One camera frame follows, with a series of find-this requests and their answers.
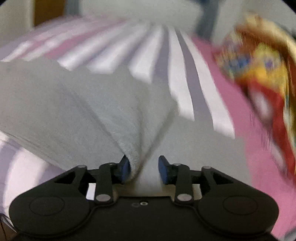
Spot grey curtain right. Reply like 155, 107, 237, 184
195, 0, 221, 41

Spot grey pants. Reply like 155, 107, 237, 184
1, 57, 251, 196

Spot wooden door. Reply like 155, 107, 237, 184
33, 0, 66, 27

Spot colourful folded blanket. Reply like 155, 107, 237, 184
213, 12, 295, 175

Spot pink striped bed sheet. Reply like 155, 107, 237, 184
1, 18, 295, 240

